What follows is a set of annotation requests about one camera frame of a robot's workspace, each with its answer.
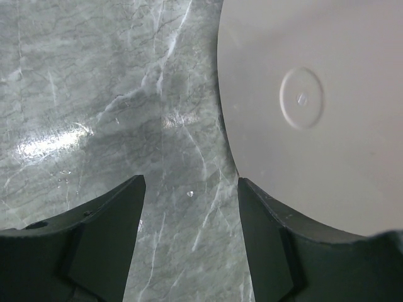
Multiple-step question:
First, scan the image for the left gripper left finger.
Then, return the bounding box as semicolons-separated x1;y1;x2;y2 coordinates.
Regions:
1;175;146;301

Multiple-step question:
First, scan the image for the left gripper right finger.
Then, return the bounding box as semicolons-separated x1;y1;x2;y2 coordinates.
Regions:
237;178;402;301

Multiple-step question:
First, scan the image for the cream round drawer cabinet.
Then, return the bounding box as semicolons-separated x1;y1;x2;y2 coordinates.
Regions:
217;0;402;236

